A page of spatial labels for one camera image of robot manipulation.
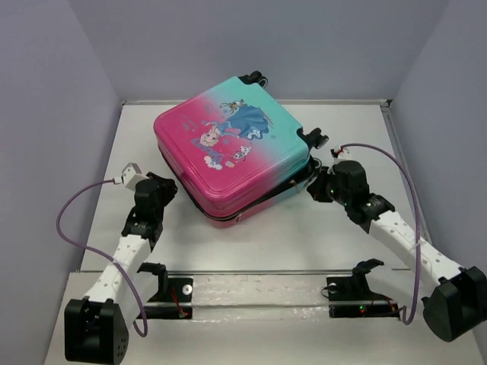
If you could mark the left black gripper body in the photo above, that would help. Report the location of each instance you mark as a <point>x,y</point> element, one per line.
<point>167,192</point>

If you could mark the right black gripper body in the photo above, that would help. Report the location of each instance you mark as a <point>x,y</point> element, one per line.
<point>326,188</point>

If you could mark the pink teal kids suitcase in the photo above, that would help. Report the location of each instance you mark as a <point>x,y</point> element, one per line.
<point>236,150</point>

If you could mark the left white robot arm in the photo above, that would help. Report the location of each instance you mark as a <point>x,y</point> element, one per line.
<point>96,327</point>

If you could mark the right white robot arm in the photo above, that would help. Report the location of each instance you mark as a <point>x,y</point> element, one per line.
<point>453,297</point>

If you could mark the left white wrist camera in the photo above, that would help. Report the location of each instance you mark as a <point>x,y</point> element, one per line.
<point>130,176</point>

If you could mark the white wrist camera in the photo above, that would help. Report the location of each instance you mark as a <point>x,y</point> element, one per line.
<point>130,176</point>
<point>340,154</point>

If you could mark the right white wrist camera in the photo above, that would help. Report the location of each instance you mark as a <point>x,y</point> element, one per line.
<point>340,154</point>

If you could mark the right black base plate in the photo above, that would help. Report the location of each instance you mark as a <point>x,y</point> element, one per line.
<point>351,298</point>

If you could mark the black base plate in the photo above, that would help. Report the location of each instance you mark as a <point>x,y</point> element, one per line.
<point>175,303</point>
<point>351,298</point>

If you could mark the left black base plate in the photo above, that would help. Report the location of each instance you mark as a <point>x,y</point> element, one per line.
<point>175,303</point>

